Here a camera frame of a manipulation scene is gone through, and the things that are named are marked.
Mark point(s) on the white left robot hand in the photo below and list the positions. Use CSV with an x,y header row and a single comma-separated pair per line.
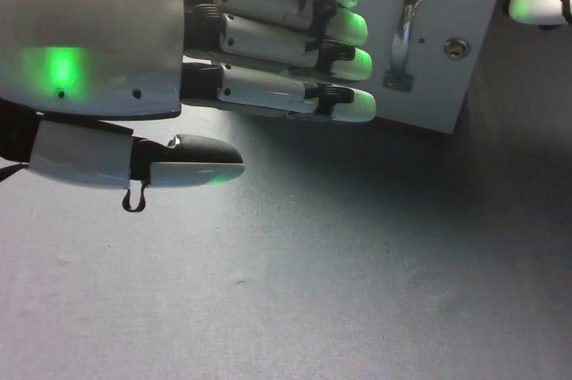
x,y
89,18

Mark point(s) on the white cabinet door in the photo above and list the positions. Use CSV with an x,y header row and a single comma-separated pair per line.
x,y
447,4

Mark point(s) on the round keyhole lock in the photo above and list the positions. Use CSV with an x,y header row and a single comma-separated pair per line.
x,y
456,48

